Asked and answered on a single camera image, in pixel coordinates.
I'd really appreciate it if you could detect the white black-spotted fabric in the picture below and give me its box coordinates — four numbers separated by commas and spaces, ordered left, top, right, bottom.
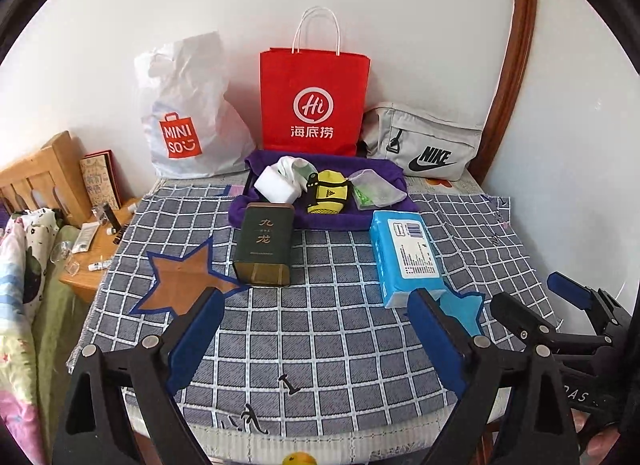
10, 207, 58, 296

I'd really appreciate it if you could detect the wooden nightstand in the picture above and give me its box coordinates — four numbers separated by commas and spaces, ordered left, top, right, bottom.
59, 197, 143, 303

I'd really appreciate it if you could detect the grey waist bag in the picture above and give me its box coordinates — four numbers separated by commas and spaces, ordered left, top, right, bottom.
361, 101, 486, 180

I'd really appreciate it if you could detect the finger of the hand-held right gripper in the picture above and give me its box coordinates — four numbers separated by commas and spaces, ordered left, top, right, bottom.
490, 291, 559, 354
546, 271, 602, 314

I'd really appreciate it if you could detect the dark green tea tin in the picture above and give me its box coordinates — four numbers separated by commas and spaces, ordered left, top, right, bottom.
232, 203, 296, 288

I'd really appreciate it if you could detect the red paper bag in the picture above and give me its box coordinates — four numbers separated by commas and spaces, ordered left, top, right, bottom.
259, 6, 372, 158

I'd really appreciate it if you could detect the grey checked cloth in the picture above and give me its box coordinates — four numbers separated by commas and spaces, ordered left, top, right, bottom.
67, 185, 556, 438

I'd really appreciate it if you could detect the green bed sheet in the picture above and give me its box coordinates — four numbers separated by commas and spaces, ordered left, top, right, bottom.
30, 225, 93, 426

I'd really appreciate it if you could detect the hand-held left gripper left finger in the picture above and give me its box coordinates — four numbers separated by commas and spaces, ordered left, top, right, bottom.
52, 287, 226, 465

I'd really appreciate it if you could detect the green tissue packet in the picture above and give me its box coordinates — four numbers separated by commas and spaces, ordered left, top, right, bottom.
352, 184, 383, 210

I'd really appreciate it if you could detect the white foam block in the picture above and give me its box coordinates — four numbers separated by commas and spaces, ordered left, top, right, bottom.
254, 167, 301, 204

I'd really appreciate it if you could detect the blue tissue pack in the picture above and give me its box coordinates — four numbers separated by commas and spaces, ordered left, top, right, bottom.
370, 210, 448, 308

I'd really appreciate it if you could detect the black cosmetic bottle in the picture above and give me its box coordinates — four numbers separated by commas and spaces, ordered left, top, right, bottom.
95, 204, 121, 246

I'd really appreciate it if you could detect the person's right hand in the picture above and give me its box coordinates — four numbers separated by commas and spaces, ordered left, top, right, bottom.
569, 407, 632, 465

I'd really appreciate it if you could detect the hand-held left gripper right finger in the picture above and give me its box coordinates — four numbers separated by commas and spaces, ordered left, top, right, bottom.
407, 287, 593, 465

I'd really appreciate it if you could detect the translucent plastic bag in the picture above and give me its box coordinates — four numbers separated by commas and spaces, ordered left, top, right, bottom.
347, 169, 407, 210

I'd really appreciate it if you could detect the duck print bed sheet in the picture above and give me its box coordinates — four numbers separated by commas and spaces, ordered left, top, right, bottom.
67, 172, 556, 465

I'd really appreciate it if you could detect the wooden headboard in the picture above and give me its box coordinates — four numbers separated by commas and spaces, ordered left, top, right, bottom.
0, 131, 93, 228

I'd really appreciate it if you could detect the clear plastic piece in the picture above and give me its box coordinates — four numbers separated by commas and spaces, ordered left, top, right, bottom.
50, 240, 81, 276

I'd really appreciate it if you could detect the purple fabric tray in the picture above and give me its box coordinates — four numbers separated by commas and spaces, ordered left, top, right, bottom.
229, 149, 420, 232

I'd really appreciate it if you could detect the white plastic shopping bag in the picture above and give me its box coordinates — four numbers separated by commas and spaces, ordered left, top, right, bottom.
134, 31, 257, 180

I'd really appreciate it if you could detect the yellow pouch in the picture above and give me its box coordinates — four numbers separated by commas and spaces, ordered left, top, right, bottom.
305, 170, 355, 218

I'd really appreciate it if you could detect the colourful printed bedding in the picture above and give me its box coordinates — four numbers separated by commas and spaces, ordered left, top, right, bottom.
0, 215, 46, 465

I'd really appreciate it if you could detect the brown illustrated book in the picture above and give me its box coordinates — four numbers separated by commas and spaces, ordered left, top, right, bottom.
80, 150, 123, 210

